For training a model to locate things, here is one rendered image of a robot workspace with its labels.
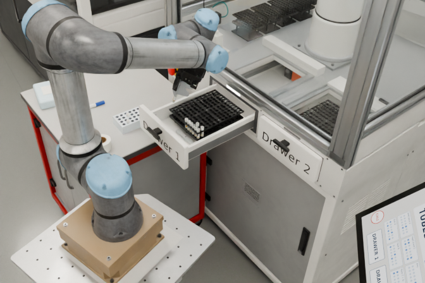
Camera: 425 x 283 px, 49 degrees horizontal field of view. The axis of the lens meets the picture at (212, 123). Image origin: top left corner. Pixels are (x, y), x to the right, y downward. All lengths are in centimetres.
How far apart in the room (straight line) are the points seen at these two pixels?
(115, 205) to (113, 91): 92
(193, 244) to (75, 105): 59
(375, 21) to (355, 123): 32
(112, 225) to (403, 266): 76
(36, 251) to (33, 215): 114
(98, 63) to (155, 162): 97
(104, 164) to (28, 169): 169
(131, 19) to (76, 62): 139
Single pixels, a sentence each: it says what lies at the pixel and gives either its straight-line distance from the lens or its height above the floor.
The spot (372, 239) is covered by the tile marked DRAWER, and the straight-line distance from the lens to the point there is 132.
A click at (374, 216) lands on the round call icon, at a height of 101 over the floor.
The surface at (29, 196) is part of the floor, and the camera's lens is 281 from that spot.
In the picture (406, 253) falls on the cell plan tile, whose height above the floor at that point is 107.
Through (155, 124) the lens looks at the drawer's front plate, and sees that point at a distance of 170.
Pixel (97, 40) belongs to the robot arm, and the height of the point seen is 148.
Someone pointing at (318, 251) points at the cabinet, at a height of 49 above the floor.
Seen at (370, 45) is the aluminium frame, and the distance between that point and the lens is 132.
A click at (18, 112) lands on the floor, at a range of 342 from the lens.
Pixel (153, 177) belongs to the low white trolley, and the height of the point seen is 55.
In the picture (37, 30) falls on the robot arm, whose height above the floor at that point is 148.
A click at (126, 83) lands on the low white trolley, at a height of 76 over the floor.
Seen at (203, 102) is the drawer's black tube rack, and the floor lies 90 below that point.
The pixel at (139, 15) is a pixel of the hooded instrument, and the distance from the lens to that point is 245.
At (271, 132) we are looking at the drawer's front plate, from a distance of 171.
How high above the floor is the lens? 199
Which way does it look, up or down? 39 degrees down
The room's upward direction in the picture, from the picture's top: 2 degrees clockwise
